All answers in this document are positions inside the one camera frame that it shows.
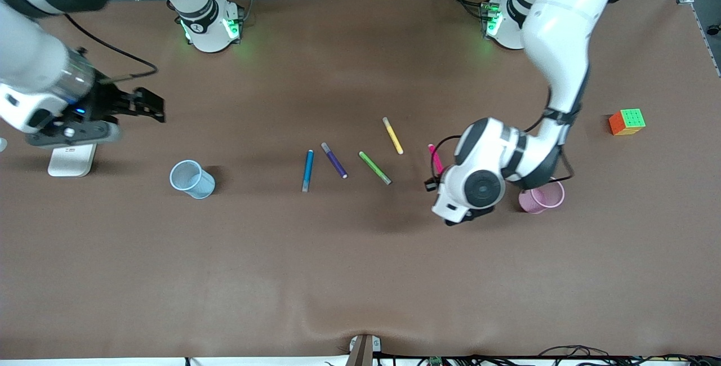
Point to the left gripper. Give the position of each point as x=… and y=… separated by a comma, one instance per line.
x=430, y=188

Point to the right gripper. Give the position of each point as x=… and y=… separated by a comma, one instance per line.
x=107, y=102

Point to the pink marker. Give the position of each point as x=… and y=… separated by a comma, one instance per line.
x=435, y=157

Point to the blue marker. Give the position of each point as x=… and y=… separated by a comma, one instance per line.
x=308, y=169

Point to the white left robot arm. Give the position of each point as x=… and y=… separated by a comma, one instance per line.
x=557, y=28

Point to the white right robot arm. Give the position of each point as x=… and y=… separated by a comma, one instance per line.
x=197, y=5

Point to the green marker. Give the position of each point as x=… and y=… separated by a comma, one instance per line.
x=374, y=168

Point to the yellow marker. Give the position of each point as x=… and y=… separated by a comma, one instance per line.
x=392, y=135

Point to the light blue plastic cup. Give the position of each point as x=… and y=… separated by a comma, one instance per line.
x=197, y=186

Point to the purple marker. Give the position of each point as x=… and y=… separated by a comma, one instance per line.
x=335, y=162

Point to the white lamp stand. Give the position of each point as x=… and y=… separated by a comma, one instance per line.
x=70, y=163

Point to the pink plastic cup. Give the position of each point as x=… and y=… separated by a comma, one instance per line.
x=549, y=200

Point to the small green circuit board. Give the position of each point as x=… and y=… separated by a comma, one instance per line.
x=435, y=361

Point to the multicoloured puzzle cube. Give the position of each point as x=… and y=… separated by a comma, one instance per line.
x=631, y=120

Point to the table edge post with bracket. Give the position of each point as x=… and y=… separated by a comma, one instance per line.
x=363, y=352

